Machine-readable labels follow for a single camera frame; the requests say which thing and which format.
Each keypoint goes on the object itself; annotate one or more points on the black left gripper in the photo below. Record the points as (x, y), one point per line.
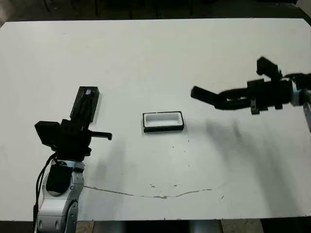
(75, 140)

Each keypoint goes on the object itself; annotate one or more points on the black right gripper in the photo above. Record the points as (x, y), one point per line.
(272, 93)

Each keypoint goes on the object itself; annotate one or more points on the black box lid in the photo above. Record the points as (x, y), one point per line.
(97, 104)

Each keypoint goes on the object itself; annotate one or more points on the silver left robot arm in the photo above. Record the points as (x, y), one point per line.
(58, 208)

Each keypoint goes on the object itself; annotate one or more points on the black box base white lining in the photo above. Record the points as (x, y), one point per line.
(162, 128)

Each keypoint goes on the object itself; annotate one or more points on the silver right robot leg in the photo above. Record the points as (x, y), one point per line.
(206, 227)

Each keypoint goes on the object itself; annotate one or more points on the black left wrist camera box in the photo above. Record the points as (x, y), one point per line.
(48, 133)

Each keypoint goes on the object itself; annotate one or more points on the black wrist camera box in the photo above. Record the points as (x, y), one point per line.
(48, 133)
(267, 68)

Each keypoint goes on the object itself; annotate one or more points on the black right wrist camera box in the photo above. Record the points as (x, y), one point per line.
(267, 68)

